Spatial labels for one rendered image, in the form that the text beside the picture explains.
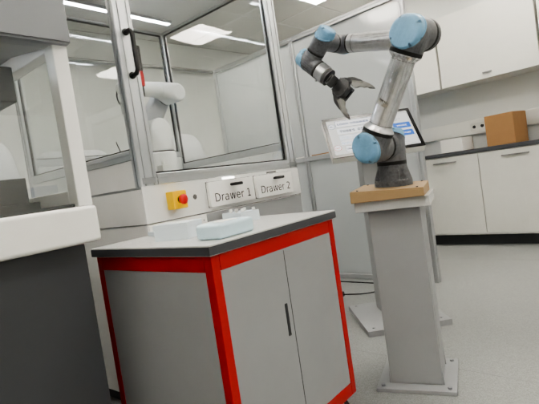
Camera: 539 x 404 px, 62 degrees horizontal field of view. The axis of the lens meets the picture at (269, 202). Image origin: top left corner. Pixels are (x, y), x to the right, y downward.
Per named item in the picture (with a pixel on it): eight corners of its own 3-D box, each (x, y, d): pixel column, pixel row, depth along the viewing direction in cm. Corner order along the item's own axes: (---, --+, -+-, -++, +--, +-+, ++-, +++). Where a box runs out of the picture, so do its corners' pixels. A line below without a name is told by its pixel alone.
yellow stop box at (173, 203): (189, 207, 181) (187, 189, 181) (176, 209, 176) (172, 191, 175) (181, 208, 185) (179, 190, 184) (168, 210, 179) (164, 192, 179)
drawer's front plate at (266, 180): (293, 191, 241) (290, 171, 241) (258, 198, 219) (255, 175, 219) (291, 191, 243) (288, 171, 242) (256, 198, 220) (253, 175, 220)
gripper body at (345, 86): (358, 88, 183) (336, 71, 187) (352, 82, 175) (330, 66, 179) (346, 103, 185) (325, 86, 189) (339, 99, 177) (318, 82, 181)
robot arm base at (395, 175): (416, 182, 186) (415, 158, 185) (408, 186, 173) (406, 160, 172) (380, 184, 194) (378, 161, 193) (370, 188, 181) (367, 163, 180)
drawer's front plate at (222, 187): (255, 199, 217) (252, 175, 217) (212, 207, 195) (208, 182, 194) (253, 199, 218) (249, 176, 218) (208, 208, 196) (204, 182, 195)
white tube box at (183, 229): (204, 234, 143) (201, 218, 143) (188, 239, 135) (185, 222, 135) (171, 237, 148) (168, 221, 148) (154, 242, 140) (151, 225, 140)
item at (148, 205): (301, 192, 250) (297, 167, 249) (147, 224, 171) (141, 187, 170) (188, 206, 310) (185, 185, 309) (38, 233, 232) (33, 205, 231)
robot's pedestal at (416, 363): (458, 361, 195) (435, 187, 192) (457, 396, 168) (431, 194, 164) (388, 360, 207) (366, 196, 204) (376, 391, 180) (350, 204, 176)
